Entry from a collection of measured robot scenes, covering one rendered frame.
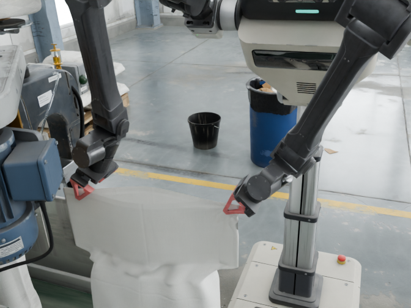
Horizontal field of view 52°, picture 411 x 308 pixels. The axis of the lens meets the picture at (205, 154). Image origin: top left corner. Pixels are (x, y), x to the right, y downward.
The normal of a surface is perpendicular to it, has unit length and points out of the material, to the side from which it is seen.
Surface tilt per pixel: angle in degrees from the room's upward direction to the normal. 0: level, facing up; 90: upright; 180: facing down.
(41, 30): 90
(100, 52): 106
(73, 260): 90
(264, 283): 0
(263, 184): 79
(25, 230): 91
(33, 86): 90
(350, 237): 0
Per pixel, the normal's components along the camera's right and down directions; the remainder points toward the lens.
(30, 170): 0.07, 0.44
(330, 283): -0.04, -0.89
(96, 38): 0.82, 0.45
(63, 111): 0.94, 0.12
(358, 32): 0.15, -0.54
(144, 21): -0.35, 0.43
